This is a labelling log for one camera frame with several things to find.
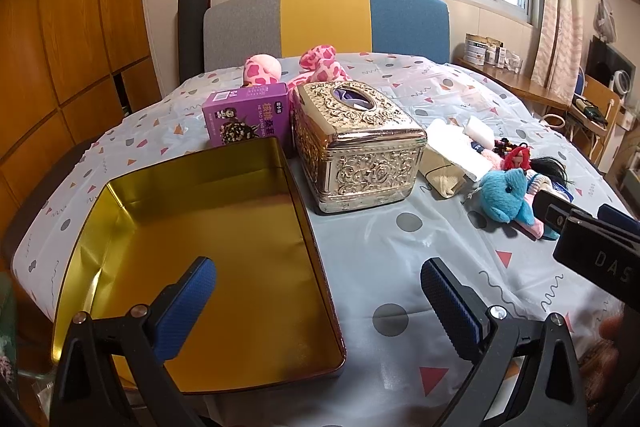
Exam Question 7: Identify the blue plush bear toy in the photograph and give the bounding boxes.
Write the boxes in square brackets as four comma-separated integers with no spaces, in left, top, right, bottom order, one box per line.
[478,168,535,225]

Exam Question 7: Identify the beige mesh cloth roll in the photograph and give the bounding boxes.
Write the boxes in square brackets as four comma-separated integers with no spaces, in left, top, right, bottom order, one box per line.
[419,145,474,199]

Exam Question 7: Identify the white towel with blue band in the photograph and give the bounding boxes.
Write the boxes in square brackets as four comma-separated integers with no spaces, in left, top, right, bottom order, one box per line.
[426,119,494,181]

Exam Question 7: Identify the pink dishcloth roll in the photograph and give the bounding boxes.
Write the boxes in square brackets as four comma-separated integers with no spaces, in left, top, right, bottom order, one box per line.
[514,190,560,241]

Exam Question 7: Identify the black hair extension with beads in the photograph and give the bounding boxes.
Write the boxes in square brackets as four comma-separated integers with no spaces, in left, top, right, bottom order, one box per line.
[494,138,568,193]

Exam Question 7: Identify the person's right hand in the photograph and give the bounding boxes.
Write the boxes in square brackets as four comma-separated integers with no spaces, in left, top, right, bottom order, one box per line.
[599,313,624,346]

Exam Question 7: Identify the patterned white tablecloth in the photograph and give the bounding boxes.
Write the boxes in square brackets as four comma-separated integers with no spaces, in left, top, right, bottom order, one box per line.
[12,54,622,426]

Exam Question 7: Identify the wooden chair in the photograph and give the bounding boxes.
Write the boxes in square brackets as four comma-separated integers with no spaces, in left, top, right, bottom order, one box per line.
[567,76,622,171]

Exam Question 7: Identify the wooden side table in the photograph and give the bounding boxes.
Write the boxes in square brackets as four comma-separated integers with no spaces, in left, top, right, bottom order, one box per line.
[454,57,570,113]

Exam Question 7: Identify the milk powder tin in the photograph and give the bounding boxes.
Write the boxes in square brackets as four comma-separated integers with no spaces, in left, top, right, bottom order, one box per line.
[463,34,487,66]

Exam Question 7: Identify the gold metal tin tray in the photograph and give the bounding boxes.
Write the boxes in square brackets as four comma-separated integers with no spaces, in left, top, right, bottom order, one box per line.
[52,138,346,395]

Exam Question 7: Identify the ornate silver tissue box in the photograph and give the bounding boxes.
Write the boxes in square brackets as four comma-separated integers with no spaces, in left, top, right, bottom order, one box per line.
[293,80,426,213]

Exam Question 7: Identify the pink spotted plush toy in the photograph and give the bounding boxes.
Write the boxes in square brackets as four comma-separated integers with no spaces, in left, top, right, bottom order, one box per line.
[242,44,350,90]

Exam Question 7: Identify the purple snack box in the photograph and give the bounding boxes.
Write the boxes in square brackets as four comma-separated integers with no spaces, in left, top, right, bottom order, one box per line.
[202,83,293,152]

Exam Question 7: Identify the grey yellow blue sofa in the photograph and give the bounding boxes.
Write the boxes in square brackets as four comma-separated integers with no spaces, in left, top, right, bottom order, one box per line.
[203,0,450,72]

